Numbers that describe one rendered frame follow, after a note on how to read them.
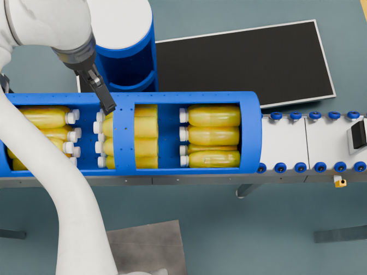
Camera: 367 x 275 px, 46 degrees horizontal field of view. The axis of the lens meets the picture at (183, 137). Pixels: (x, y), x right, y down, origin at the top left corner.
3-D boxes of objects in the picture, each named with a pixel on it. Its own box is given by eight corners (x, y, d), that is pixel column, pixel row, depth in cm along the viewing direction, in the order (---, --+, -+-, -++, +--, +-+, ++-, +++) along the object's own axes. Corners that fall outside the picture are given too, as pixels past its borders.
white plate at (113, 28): (64, 13, 167) (65, 15, 168) (112, 62, 162) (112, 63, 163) (119, -29, 172) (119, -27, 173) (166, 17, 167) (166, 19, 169)
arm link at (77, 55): (60, 59, 82) (67, 74, 87) (100, 35, 84) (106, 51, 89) (36, 26, 84) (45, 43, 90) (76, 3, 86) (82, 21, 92)
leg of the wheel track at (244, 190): (245, 198, 254) (268, 181, 193) (235, 198, 254) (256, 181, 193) (244, 188, 256) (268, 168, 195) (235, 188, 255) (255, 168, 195)
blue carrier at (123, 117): (249, 181, 160) (265, 161, 133) (9, 184, 157) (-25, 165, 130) (244, 109, 169) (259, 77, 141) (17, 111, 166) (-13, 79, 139)
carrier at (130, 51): (100, 94, 252) (132, 129, 247) (64, 15, 168) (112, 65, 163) (136, 64, 258) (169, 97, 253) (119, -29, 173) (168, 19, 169)
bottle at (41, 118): (10, 107, 144) (66, 107, 145) (17, 109, 151) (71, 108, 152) (10, 128, 144) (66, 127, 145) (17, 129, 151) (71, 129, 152)
